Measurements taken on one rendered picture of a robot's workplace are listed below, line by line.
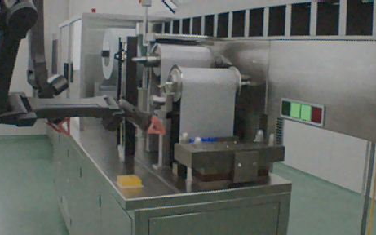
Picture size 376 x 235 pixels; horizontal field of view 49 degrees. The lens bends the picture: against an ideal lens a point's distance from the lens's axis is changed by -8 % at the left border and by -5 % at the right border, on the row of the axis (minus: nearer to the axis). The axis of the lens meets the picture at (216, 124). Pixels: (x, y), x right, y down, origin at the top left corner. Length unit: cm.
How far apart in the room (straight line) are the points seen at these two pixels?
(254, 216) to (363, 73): 68
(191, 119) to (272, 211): 48
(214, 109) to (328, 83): 51
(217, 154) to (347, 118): 48
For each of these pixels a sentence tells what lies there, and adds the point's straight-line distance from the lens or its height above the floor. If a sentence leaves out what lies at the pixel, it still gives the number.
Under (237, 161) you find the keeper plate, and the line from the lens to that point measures 161.
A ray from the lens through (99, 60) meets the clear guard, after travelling 266.
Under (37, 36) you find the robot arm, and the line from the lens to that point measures 167.
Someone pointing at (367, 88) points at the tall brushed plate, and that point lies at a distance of 135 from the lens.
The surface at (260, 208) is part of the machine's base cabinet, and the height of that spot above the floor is 81.
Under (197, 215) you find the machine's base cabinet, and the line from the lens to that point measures 155.
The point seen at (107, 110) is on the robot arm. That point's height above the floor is 116.
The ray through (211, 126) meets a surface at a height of 108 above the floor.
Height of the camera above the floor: 136
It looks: 9 degrees down
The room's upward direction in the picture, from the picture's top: 3 degrees clockwise
